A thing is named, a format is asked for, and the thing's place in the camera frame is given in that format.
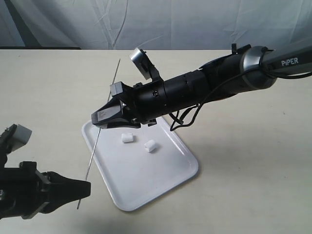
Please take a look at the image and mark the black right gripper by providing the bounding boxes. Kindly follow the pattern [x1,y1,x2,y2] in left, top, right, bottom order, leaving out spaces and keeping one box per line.
[91,81,168,129]

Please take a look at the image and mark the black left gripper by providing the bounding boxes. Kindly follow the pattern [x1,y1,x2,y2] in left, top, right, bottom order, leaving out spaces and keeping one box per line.
[0,161,91,219]

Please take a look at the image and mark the white marshmallow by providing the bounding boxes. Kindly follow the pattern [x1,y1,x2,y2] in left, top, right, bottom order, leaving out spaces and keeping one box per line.
[121,133,134,143]
[143,139,157,153]

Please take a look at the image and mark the thin metal skewer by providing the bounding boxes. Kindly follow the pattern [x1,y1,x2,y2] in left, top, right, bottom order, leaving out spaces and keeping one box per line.
[77,58,121,210]

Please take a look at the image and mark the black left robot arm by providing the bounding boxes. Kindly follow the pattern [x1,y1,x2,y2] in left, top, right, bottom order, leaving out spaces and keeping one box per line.
[0,161,91,219]

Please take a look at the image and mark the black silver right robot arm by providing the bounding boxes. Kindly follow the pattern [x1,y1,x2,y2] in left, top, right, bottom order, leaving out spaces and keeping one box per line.
[91,42,312,131]

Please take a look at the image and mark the white plastic tray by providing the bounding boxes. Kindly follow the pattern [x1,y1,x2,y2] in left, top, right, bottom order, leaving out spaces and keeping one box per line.
[81,117,198,212]

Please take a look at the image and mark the grey wrinkled backdrop cloth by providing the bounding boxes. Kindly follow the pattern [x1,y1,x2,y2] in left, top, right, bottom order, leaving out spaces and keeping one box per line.
[0,0,312,50]

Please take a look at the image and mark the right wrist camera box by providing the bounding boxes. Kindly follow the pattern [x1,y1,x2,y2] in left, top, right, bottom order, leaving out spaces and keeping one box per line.
[130,48,162,81]

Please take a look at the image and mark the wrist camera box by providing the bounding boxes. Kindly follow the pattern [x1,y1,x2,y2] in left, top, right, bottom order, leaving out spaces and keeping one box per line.
[0,124,32,154]
[130,48,162,81]

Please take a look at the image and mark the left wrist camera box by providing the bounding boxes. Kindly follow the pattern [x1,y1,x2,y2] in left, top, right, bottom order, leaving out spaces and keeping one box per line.
[0,124,32,154]

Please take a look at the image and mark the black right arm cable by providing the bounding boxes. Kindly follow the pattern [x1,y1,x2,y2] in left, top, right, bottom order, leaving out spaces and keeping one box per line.
[169,62,312,132]

